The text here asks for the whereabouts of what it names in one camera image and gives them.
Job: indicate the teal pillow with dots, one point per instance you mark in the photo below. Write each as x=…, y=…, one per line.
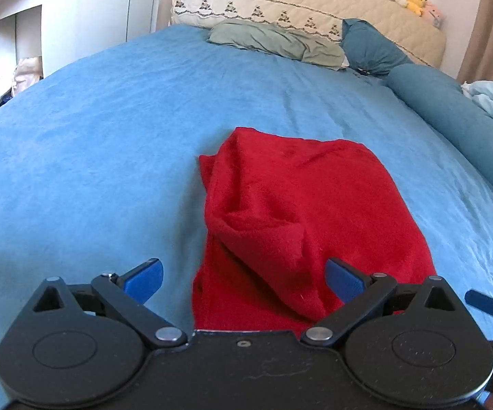
x=370, y=47

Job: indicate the white wardrobe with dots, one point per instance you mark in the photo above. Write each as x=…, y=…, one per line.
x=101, y=8

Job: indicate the beige bag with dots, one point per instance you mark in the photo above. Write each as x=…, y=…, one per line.
x=28, y=72

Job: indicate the red towel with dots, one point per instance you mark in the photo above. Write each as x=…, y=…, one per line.
x=293, y=188

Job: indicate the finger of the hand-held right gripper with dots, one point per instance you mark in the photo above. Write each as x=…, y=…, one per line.
x=483, y=301

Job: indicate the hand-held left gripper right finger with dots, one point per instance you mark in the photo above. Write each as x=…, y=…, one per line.
x=342, y=282

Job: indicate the bed with blue sheet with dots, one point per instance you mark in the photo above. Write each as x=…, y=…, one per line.
x=101, y=136

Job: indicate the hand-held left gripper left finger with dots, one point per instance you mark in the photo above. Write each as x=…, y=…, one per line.
x=144, y=279

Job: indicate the white desk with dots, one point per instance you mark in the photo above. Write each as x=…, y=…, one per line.
x=3, y=21

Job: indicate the green pillow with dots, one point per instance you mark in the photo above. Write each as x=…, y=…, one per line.
x=272, y=40

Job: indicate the teal bolster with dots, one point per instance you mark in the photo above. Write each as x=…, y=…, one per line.
x=451, y=115

